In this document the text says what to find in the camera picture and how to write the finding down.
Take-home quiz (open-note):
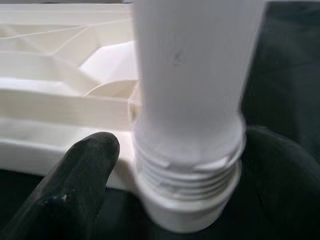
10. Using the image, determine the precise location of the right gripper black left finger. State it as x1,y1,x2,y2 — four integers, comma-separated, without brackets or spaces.
0,131,121,240

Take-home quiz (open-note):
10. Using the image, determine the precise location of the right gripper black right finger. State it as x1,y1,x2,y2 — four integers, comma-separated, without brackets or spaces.
232,125,320,240

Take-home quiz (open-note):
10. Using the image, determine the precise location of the white plastic table top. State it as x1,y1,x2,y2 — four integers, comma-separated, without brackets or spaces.
0,3,240,232

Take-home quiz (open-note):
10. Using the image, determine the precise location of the white plastic table leg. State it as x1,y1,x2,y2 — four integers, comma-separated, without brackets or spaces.
131,0,247,200

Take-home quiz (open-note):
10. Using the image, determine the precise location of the black cloth table cover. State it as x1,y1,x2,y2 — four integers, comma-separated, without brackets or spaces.
0,0,320,240

